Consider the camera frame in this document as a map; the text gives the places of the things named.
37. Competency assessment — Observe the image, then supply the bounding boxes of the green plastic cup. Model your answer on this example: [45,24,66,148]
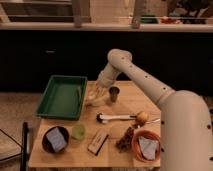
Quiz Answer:
[71,124,86,140]

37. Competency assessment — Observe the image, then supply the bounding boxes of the black wooden block eraser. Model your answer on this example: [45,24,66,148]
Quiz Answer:
[87,130,108,155]

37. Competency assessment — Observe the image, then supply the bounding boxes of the small yellow banana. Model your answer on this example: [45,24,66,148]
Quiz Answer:
[87,96,106,107]

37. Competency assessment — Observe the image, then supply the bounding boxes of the black bowl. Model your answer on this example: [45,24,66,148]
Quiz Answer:
[42,126,69,153]

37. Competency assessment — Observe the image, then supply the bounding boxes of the grey cloth in orange bowl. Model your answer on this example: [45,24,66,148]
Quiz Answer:
[138,136,159,160]

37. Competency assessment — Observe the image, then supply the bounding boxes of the wooden table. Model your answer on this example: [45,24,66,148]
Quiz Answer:
[28,81,160,168]

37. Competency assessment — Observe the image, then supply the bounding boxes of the metal spoon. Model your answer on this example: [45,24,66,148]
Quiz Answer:
[146,118,160,124]

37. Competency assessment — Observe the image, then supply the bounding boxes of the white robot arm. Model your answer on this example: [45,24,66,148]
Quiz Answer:
[89,49,213,171]

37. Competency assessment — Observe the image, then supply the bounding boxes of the small metal cup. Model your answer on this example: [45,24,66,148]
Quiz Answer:
[109,86,120,102]

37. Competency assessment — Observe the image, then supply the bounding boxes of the yellow apple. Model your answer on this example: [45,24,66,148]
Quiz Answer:
[136,112,149,125]

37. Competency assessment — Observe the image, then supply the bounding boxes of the green plastic tray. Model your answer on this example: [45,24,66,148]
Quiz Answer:
[36,75,87,120]

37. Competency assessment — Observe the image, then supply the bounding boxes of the white paper cup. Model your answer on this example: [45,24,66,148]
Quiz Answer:
[85,91,107,107]

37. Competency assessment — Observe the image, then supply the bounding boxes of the grey cloth in black bowl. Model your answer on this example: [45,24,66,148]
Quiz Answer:
[46,128,67,152]

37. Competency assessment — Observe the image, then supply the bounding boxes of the brown grape bunch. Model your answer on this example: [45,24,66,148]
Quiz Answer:
[115,124,138,152]

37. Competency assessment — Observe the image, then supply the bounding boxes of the orange bowl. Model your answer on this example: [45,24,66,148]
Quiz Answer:
[131,130,160,163]

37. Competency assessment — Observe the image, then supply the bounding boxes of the black stand left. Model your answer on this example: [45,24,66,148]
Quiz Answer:
[20,122,29,171]

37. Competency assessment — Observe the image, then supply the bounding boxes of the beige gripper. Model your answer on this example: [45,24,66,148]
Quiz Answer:
[89,82,108,100]

